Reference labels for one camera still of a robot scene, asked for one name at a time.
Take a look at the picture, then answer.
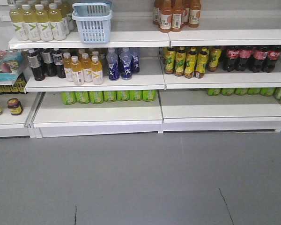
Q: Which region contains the pale green juice bottle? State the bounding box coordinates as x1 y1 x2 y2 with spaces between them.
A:
9 4 29 41
22 4 41 42
48 3 66 41
35 4 53 42

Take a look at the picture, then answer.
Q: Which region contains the plastic cola bottle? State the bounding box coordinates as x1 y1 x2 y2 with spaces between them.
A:
235 46 253 71
262 45 281 73
249 45 268 73
222 46 240 72

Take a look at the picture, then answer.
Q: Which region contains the teal snack bag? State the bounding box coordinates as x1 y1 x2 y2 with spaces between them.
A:
0 51 27 82

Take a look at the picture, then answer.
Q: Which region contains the yellow orange juice bottle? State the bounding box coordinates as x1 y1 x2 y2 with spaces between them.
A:
71 56 85 85
91 56 103 85
63 52 74 82
81 53 93 82

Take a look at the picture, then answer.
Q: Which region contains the white shelf unit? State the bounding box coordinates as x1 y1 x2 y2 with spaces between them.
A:
0 0 281 138

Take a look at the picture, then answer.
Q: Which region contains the blue sports drink bottle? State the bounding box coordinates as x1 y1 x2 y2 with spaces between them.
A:
130 47 140 74
106 48 119 81
120 47 132 80

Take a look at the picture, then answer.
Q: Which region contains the green drink bottle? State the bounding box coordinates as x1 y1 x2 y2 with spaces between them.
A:
129 90 142 101
103 90 117 102
142 90 156 102
89 91 104 104
75 91 90 104
60 91 76 105
116 90 130 101

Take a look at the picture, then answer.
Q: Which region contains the dark tea bottle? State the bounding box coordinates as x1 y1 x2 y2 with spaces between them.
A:
28 49 45 81
52 48 66 78
42 49 57 76

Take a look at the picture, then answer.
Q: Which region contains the orange C100 juice bottle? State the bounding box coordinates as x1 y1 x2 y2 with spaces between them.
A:
171 0 184 32
188 0 201 28
160 0 172 33

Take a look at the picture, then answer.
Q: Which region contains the light blue plastic basket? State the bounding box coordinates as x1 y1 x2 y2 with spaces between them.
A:
72 0 113 44

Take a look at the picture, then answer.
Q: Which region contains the yellow lemon tea bottle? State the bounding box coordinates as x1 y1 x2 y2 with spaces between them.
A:
207 46 222 72
163 47 176 74
184 47 197 79
175 46 186 76
194 47 208 79

